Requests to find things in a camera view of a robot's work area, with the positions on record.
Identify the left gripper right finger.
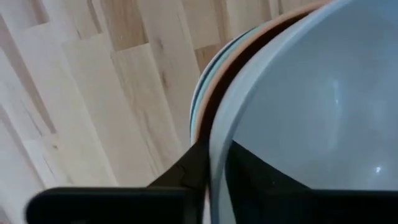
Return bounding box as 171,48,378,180
225,140,398,224

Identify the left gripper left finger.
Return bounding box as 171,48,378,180
24,141,209,224

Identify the pale grey bowl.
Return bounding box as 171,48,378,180
208,0,398,224

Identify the peach orange bowl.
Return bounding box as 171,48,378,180
194,0,330,147

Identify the mint green bowl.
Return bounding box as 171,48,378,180
191,20,274,142

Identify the black bowl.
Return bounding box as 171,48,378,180
190,27,259,138

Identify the white bowl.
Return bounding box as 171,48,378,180
189,26,259,141

